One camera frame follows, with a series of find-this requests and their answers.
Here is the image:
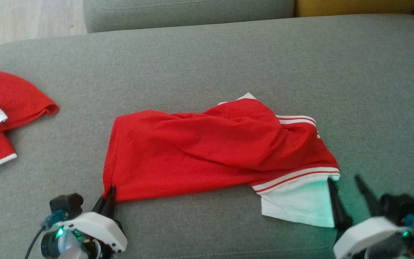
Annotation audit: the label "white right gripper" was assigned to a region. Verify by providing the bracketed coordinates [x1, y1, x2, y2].
[327, 175, 409, 259]

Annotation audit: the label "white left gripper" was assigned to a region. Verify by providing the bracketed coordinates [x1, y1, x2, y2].
[58, 185, 128, 259]

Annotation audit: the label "red Bulls basketball jersey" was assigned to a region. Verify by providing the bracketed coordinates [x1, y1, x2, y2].
[102, 92, 341, 228]

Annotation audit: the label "red shorts with white stripe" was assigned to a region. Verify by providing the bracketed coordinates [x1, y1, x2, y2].
[0, 68, 59, 174]

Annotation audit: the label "large grey sofa seat cushion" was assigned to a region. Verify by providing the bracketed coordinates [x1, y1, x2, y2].
[0, 14, 414, 259]

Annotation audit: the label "big yellow sofa back cushion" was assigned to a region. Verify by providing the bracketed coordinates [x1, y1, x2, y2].
[295, 0, 414, 18]

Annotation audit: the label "small grey sofa seat cushion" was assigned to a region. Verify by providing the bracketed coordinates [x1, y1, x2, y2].
[83, 0, 295, 33]

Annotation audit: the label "left camera cable blue plug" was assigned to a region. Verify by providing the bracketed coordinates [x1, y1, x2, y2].
[24, 210, 67, 259]

